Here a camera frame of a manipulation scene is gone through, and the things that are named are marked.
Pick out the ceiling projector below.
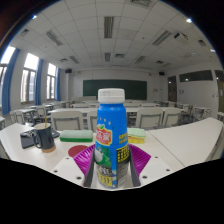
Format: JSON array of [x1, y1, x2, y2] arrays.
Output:
[[173, 32, 190, 43]]

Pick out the group of classroom chairs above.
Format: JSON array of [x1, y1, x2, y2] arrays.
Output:
[[9, 96, 224, 132]]

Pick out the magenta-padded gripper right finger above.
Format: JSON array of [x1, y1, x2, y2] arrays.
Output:
[[128, 143, 173, 188]]

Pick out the blue curtain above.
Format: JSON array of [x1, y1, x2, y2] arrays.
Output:
[[1, 48, 21, 116], [34, 59, 45, 106], [55, 67, 62, 102]]

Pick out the blue drink bottle white cap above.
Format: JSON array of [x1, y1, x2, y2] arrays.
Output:
[[93, 87, 132, 190]]

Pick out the flat round red coaster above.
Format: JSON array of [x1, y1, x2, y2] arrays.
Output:
[[67, 144, 88, 158]]

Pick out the green chalkboard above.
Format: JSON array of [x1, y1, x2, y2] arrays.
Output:
[[82, 79, 148, 101]]

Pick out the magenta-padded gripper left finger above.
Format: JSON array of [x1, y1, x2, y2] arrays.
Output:
[[52, 143, 98, 188]]

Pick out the dark blue mug cork base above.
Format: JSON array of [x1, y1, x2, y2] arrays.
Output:
[[32, 123, 57, 154]]

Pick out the tall window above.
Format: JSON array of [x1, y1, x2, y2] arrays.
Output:
[[0, 46, 16, 85], [20, 53, 40, 104], [46, 63, 58, 101]]

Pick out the group of ceiling lights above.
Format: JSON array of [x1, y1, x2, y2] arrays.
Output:
[[19, 0, 218, 65]]

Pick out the black notebook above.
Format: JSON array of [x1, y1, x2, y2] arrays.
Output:
[[19, 129, 61, 150]]

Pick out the dark door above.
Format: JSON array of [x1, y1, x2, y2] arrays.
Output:
[[167, 75, 178, 103]]

